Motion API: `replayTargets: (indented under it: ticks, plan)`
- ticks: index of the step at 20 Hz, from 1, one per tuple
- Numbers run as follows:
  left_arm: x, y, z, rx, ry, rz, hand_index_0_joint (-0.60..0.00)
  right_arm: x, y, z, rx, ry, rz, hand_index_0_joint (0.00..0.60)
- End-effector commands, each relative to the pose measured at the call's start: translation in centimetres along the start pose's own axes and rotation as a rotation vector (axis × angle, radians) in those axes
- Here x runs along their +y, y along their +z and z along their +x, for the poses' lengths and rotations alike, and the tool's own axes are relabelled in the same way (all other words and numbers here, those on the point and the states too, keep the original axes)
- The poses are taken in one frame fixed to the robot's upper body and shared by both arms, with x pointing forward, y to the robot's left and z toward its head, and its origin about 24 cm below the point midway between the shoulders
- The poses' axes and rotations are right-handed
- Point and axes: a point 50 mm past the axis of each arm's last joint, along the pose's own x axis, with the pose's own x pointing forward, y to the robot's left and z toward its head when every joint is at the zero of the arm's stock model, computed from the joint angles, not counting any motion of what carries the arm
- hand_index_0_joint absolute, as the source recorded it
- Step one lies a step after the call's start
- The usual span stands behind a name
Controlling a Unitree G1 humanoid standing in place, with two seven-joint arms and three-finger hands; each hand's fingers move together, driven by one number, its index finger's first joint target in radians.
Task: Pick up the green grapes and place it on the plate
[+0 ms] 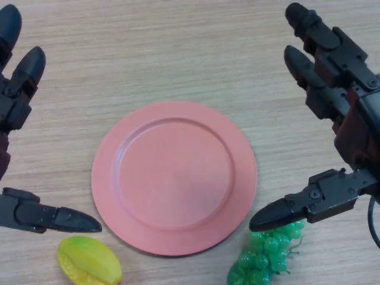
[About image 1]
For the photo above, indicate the pink round plate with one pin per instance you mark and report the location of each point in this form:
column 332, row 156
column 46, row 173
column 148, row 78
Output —
column 173, row 178

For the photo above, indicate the yellow green starfruit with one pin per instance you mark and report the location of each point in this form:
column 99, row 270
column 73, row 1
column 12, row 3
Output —
column 89, row 261

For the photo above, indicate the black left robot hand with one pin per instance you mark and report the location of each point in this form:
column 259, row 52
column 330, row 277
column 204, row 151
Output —
column 17, row 104

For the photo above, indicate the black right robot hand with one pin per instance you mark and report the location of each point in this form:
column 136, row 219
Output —
column 359, row 118

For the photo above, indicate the green grapes bunch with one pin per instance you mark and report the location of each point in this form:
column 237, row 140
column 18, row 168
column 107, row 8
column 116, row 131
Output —
column 267, row 258

